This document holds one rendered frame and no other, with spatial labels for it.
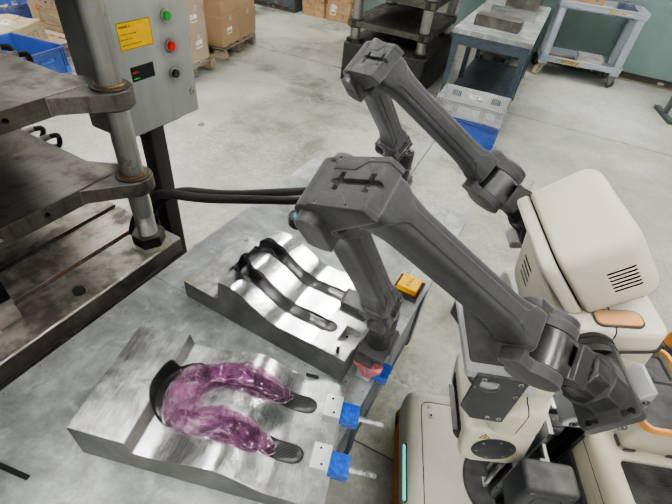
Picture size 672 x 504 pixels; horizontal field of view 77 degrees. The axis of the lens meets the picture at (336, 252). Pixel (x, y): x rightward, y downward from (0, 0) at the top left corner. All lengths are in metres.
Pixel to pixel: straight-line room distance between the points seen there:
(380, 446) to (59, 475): 1.21
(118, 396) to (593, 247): 0.89
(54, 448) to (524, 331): 0.93
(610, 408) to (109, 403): 0.87
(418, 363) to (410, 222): 1.71
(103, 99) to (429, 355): 1.72
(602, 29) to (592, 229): 6.54
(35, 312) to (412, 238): 1.11
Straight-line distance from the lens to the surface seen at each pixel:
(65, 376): 1.20
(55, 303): 1.39
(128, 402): 0.98
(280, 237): 1.22
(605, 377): 0.73
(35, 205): 1.30
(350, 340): 1.08
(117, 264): 1.44
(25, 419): 1.17
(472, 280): 0.54
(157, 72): 1.46
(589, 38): 7.24
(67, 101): 1.20
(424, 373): 2.13
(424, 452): 1.63
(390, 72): 0.87
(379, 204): 0.45
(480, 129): 4.09
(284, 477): 0.92
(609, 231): 0.73
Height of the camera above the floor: 1.72
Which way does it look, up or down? 42 degrees down
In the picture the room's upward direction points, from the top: 7 degrees clockwise
